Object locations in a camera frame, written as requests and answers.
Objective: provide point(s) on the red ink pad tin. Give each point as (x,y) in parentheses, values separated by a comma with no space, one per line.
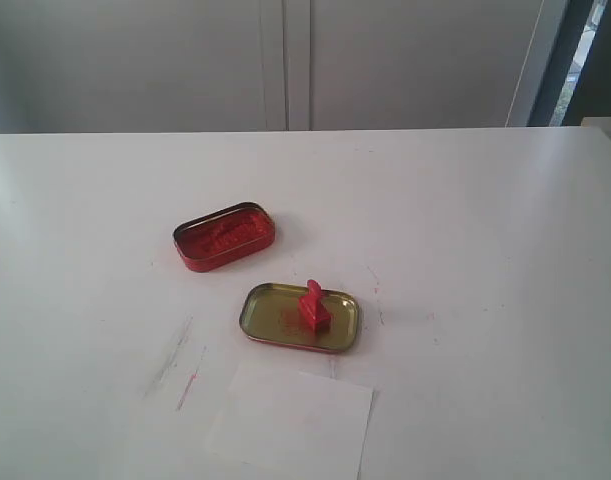
(214,240)

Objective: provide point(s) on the red stamp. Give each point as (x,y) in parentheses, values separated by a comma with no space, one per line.
(316,316)

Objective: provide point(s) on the gold tin lid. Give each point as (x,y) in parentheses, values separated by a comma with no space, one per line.
(271,315)

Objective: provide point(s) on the white paper sheet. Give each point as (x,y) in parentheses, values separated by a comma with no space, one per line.
(295,423)

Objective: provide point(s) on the white cabinet doors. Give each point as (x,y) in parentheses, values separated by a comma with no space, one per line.
(158,66)

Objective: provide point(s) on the dark window frame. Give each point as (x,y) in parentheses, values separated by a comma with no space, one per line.
(592,94)

